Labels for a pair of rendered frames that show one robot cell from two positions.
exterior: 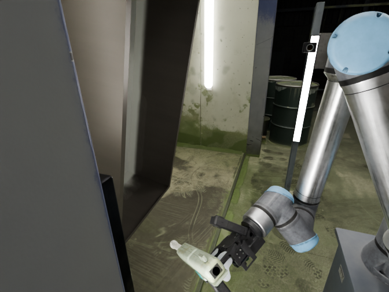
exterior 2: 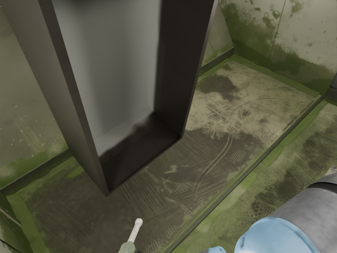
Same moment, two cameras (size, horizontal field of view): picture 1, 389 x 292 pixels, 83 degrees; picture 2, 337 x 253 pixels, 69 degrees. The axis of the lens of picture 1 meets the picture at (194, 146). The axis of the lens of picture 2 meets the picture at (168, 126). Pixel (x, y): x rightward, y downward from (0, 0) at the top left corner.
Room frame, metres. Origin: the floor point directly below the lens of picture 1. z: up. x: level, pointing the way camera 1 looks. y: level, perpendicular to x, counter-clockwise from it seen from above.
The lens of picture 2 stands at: (0.39, -0.28, 1.70)
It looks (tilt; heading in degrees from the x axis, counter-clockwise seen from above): 47 degrees down; 31
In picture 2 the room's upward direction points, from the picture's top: 5 degrees counter-clockwise
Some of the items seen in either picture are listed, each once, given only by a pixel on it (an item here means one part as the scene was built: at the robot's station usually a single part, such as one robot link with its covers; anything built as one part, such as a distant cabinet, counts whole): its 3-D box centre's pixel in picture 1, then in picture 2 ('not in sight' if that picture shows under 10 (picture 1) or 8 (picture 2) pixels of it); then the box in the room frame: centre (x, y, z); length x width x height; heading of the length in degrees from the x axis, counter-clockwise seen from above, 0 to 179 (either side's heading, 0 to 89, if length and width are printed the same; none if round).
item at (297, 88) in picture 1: (292, 113); not in sight; (3.23, -1.48, 0.44); 0.59 x 0.58 x 0.89; 174
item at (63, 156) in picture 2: not in sight; (146, 105); (1.84, 0.81, 0.11); 2.70 x 0.02 x 0.13; 160
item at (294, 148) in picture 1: (300, 116); not in sight; (1.81, -0.90, 0.82); 0.05 x 0.05 x 1.64; 70
